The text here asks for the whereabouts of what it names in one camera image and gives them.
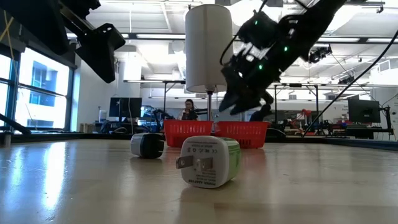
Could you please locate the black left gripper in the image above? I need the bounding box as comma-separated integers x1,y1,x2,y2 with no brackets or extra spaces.
0,0,126,84

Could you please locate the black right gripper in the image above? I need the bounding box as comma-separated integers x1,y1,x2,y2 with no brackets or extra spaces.
218,30,299,115

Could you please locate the black and white power adapter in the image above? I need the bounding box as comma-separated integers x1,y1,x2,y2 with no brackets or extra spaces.
129,133,165,159

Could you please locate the person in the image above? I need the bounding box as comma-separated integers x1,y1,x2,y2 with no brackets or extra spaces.
248,104,273,123
178,98,200,121

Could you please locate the red plastic basket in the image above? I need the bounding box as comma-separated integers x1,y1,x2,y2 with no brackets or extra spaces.
214,121,270,149
163,119,214,148

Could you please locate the white cylindrical table lamp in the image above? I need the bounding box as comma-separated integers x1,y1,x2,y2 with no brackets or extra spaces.
185,3,234,121

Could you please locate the green and white power adapter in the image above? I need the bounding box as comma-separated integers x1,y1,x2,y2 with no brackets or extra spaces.
175,135,242,189

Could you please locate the black ceiling spotlight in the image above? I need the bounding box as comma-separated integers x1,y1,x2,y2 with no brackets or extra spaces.
307,45,333,65

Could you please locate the dark computer monitor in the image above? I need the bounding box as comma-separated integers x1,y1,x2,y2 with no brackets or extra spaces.
108,97,143,124
347,98,382,124

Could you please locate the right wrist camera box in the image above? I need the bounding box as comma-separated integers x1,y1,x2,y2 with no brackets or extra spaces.
238,10,280,52

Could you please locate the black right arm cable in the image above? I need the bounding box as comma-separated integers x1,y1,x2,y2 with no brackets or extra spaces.
301,29,398,138

